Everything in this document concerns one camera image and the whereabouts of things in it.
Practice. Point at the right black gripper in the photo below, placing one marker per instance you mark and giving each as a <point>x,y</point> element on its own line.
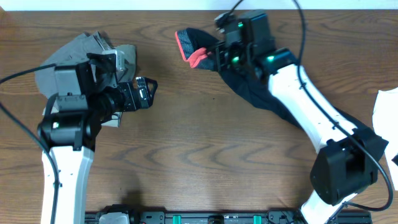
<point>221,49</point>

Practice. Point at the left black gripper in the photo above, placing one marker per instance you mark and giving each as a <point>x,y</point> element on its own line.
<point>142,100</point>

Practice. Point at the black leggings with orange waistband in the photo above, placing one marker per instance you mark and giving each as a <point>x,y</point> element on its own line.
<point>193,44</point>

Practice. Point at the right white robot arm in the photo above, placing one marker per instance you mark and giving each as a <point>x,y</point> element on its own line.
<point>348,152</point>

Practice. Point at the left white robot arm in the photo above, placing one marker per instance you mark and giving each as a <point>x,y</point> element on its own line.
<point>72,120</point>

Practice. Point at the beige folded cloth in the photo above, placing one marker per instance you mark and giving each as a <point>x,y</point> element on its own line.
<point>47,84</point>

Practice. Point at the folded grey trousers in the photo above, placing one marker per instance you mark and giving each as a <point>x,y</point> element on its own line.
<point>76,51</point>

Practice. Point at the white cloth at right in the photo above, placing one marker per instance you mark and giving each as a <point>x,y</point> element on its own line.
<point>385,125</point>

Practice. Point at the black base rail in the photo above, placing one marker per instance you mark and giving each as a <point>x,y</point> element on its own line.
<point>118,213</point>

